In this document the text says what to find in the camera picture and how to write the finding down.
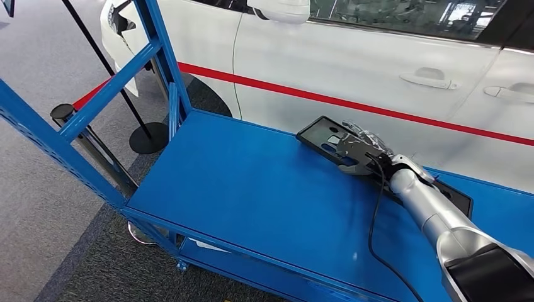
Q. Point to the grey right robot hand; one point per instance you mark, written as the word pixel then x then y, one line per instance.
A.
pixel 371 137

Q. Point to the long black plastic part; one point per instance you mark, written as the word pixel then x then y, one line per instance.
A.
pixel 319 135

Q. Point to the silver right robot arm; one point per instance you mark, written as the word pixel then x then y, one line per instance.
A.
pixel 442 216

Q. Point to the blue metal shelf rack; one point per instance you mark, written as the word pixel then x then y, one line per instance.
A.
pixel 250 187

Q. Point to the white car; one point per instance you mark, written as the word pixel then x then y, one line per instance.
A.
pixel 333 62

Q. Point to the red barrier belt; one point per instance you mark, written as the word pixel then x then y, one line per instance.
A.
pixel 292 92

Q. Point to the white plastic bin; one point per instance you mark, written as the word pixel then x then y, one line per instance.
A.
pixel 204 245

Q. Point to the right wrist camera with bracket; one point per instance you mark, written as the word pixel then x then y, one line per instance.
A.
pixel 354 156

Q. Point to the black stanchion post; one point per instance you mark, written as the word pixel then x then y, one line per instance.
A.
pixel 148 139

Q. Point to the chrome stanchion post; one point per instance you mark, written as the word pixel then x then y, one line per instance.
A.
pixel 104 160

